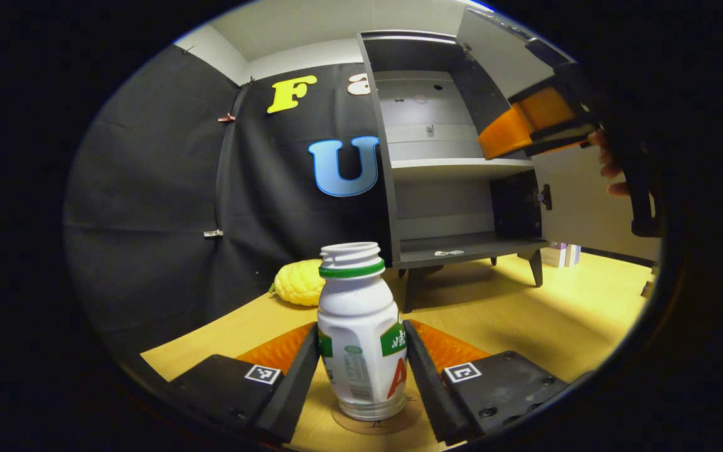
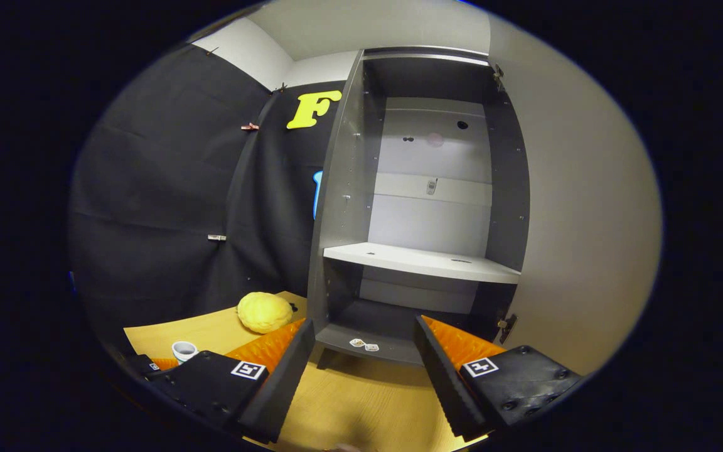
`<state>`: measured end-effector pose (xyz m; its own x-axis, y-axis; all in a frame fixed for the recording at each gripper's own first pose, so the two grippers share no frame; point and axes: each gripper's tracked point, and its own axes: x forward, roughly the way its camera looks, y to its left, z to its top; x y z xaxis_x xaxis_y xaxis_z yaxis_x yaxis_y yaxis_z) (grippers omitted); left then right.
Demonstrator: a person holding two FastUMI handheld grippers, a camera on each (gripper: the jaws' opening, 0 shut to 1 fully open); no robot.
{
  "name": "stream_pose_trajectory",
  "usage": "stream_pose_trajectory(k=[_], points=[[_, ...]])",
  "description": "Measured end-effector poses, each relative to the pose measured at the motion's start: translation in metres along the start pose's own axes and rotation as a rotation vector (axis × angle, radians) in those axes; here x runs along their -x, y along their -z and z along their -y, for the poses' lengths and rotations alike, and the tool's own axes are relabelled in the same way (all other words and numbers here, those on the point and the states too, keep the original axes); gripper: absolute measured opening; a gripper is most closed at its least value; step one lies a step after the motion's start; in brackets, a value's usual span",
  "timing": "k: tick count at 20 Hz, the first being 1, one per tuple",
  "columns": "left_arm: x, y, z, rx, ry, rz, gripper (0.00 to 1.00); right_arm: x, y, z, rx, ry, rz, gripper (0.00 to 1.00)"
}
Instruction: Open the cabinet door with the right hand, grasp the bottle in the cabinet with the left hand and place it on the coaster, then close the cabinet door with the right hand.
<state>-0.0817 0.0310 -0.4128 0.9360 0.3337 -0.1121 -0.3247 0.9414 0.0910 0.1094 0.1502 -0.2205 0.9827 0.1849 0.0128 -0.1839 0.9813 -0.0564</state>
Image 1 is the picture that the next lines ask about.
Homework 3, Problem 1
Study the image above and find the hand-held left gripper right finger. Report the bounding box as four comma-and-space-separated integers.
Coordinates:
402, 319, 572, 443

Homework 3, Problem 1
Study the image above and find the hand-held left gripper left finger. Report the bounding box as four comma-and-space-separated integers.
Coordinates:
167, 321, 321, 443

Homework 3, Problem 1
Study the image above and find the round brown coaster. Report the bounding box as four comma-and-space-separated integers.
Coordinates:
331, 402, 424, 436

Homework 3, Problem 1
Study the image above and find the white bottle with green label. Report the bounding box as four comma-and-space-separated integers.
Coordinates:
316, 242, 409, 421

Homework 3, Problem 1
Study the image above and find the dark grey cabinet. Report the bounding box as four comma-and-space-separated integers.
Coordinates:
356, 30, 552, 315

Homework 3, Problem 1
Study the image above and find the black backdrop cloth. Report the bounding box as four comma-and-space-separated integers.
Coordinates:
63, 44, 394, 352

